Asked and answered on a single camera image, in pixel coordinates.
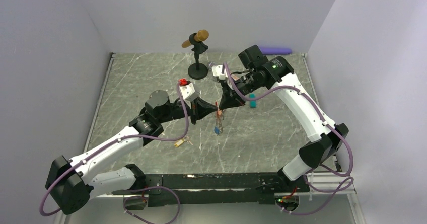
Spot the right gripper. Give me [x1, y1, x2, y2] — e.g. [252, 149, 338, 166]
[219, 70, 264, 111]

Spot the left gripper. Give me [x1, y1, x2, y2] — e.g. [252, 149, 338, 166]
[158, 95, 217, 124]

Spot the red handled key holder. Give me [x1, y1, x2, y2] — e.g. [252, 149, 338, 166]
[215, 102, 223, 134]

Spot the yellow key tag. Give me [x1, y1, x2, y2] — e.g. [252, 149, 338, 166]
[174, 139, 186, 147]

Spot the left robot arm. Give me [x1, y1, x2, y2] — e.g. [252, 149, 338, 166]
[45, 86, 217, 215]

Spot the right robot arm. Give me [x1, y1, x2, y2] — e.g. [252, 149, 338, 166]
[211, 45, 348, 192]

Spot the teal block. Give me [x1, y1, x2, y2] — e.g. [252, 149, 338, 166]
[249, 94, 257, 108]

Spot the black microphone stand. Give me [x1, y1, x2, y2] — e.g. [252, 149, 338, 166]
[188, 42, 209, 80]

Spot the glitter silver microphone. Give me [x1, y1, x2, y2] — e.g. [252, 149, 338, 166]
[206, 61, 217, 70]

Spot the purple microphone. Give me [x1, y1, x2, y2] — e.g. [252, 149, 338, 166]
[259, 47, 293, 55]

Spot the gold microphone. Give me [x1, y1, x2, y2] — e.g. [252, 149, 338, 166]
[181, 29, 209, 48]

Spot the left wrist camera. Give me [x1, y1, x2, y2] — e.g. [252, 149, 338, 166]
[179, 83, 200, 102]

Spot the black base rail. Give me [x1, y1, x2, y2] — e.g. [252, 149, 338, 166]
[111, 172, 311, 207]

